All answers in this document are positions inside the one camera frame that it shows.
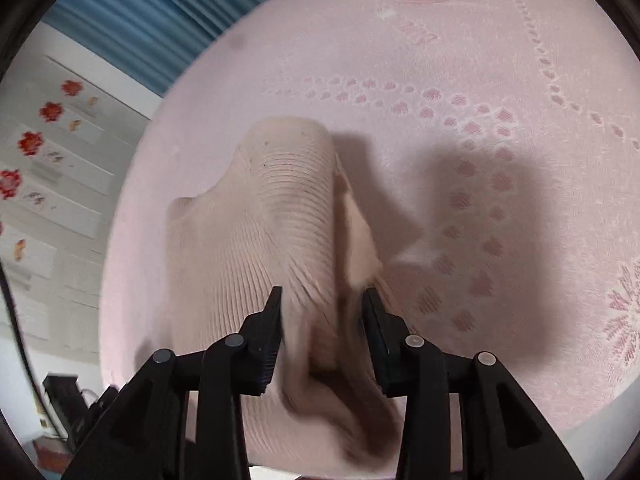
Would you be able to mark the blue curtain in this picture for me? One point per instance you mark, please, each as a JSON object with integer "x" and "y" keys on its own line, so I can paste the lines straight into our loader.
{"x": 150, "y": 15}

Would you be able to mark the white wardrobe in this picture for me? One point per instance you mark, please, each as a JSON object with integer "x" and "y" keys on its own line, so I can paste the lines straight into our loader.
{"x": 65, "y": 240}

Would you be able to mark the red paper flower decoration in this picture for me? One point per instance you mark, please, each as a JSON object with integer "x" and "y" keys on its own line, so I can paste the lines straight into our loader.
{"x": 71, "y": 87}
{"x": 31, "y": 143}
{"x": 51, "y": 110}
{"x": 9, "y": 183}

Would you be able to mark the pink patterned bed sheet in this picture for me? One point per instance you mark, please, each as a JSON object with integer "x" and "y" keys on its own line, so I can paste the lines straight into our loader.
{"x": 450, "y": 35}

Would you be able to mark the beige knitted sweater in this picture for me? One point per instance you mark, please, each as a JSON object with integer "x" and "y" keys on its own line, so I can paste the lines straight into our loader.
{"x": 260, "y": 220}

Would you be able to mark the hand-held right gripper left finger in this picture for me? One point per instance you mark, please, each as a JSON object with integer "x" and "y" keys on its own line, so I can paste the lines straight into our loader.
{"x": 267, "y": 347}

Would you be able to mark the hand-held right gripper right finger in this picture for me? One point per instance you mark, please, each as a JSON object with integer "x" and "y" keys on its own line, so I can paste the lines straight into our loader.
{"x": 377, "y": 347}

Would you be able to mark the red box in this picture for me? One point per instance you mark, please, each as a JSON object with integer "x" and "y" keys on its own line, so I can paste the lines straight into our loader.
{"x": 50, "y": 460}

